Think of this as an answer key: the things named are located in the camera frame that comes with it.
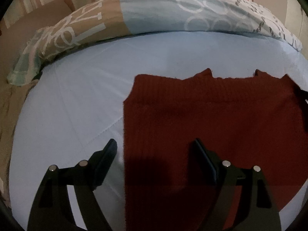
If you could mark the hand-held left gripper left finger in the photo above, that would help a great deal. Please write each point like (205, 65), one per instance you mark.
(105, 163)

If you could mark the light blue bed sheet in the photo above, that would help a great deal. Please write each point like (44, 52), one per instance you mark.
(84, 89)

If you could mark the tan cloth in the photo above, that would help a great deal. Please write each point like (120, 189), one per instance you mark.
(12, 105)

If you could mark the brown padded headboard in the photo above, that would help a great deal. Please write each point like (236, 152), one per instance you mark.
(14, 43)

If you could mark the red knitted sweater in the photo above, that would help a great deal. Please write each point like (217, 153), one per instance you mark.
(192, 113)

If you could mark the checkered pillow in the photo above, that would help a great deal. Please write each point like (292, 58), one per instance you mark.
(24, 69)

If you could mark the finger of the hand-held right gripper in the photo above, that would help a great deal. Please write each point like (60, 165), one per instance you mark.
(299, 92)

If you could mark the long patterned pillow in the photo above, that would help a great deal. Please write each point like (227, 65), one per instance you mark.
(156, 12)

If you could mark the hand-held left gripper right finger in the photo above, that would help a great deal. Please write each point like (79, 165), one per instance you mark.
(207, 161)

